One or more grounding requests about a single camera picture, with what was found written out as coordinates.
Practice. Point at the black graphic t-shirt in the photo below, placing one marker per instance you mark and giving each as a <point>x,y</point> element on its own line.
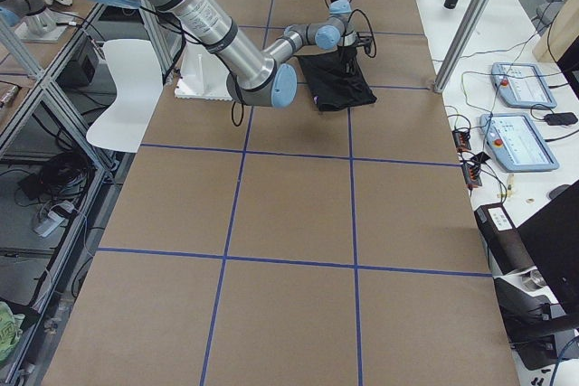
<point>330,88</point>

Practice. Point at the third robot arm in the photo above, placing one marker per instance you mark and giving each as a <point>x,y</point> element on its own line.
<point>33,20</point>

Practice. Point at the far teach pendant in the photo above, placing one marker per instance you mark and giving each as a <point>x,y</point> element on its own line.
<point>521,85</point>

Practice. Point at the teach pendant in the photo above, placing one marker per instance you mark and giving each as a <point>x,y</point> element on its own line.
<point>515,143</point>
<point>521,85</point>

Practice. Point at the near teach pendant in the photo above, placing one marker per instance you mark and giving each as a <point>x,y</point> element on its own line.
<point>515,143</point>

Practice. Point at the white plastic chair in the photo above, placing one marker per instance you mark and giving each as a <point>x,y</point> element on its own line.
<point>137,76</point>

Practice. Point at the black power adapter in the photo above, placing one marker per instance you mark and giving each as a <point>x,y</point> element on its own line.
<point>561,119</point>

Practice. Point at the black monitor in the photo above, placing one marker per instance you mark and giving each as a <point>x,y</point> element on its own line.
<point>550,237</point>

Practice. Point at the green cloth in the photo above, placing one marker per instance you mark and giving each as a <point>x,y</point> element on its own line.
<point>11,330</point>

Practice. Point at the aluminium frame post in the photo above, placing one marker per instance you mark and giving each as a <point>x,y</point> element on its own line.
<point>466,28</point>

